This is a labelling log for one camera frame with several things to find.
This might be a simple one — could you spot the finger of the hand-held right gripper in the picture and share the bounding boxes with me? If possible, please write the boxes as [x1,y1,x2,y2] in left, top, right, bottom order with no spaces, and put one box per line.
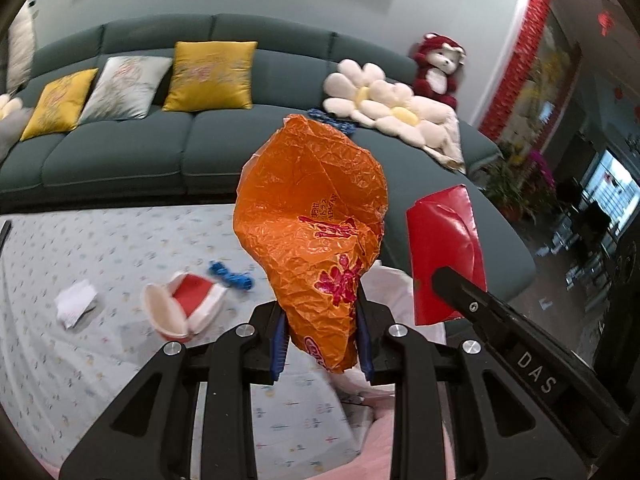
[431,266,521,347]

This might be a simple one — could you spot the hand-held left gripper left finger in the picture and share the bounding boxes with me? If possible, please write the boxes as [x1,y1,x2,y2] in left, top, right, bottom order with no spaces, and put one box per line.
[59,302,287,480]

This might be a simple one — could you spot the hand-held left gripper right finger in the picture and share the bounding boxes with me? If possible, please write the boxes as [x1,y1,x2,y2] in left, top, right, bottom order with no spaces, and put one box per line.
[354,290,588,480]

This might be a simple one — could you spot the red envelope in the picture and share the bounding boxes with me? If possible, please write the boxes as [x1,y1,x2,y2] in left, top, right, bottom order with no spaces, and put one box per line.
[406,185,488,326]

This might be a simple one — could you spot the orange plastic bag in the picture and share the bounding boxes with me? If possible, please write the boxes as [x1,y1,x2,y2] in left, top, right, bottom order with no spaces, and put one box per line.
[232,114,391,375]

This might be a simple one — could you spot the blue ribbon toy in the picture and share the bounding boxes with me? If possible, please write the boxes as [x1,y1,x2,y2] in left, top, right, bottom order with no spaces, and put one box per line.
[207,260,253,291]

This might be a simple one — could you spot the pink fluffy blanket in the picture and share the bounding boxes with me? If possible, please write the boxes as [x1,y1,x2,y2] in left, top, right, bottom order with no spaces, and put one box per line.
[357,400,398,480]

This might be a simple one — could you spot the potted flower plants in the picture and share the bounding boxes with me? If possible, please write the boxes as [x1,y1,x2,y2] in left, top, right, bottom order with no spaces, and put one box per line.
[482,140,558,221]

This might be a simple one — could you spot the cream blanket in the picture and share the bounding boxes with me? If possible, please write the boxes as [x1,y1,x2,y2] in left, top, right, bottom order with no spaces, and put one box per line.
[425,110,467,173]

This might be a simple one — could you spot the cream flower cushion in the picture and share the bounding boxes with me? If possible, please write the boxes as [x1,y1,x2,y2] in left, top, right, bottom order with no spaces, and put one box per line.
[357,82,458,151]
[322,59,401,121]

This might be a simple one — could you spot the bright window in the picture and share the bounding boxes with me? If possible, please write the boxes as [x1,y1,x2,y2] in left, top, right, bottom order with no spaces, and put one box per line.
[582,149,640,231]

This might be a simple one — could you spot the floral tablecloth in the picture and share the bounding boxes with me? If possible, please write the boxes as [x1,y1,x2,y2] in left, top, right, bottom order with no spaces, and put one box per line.
[0,200,396,480]

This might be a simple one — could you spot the small crumpled white tissue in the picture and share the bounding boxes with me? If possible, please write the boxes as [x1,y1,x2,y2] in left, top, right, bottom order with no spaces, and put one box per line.
[54,282,98,330]

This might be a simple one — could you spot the red monkey plush toy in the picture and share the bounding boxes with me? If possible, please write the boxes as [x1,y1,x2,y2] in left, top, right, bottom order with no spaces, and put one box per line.
[411,32,467,110]

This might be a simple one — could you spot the blue knitted cloth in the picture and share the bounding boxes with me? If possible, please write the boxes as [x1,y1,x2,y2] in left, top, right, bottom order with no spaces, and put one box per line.
[306,107,357,136]

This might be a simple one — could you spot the large framed painting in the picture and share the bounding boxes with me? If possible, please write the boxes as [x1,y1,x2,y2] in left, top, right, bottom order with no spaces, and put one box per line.
[520,10,583,126]

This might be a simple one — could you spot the teal corner sofa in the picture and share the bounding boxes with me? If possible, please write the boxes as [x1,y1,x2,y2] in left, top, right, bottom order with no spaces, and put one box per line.
[0,14,536,306]

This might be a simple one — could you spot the large yellow embroidered cushion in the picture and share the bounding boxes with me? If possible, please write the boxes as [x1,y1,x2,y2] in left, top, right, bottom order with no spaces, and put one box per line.
[161,41,258,112]

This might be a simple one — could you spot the white floral cushion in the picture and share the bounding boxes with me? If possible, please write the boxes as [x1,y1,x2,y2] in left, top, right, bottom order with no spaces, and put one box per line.
[79,56,173,123]

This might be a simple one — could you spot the small yellow embroidered cushion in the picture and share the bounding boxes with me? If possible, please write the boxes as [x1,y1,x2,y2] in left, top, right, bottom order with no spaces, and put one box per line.
[20,68,100,142]

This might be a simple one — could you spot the small cream flower plush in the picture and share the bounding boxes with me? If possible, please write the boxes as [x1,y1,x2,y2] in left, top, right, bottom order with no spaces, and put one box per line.
[0,94,25,122]

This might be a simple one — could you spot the white long plush toy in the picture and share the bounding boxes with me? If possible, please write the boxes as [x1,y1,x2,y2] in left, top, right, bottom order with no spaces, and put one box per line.
[6,2,37,95]

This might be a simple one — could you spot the red wall decoration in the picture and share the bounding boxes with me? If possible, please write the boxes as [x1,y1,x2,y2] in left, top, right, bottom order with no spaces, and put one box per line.
[477,0,551,141]

